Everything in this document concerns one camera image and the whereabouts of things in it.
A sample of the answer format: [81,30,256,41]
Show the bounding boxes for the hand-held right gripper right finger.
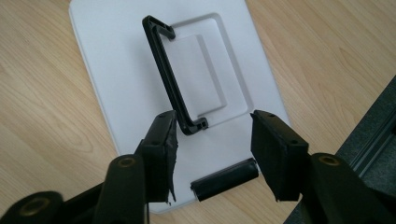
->
[249,109,311,203]

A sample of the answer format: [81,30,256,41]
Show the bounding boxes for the black plastic bracket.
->
[142,14,209,136]

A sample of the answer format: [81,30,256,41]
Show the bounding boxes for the white plastic case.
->
[68,0,292,215]

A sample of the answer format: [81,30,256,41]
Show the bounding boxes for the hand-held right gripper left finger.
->
[134,109,180,205]

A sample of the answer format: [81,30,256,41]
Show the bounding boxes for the black cylindrical case latch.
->
[190,157,260,203]

